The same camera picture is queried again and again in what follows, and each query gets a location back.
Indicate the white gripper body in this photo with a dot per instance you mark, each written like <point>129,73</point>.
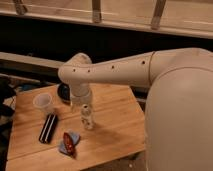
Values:
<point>76,102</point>

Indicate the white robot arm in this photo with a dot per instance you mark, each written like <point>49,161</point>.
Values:
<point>179,106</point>

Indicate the dark blue bowl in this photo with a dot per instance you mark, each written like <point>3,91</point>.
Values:
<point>63,92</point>

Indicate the small white patterned bottle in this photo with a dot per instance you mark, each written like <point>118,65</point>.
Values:
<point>86,117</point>

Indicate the red toy object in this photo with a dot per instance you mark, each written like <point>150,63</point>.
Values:
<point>68,144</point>

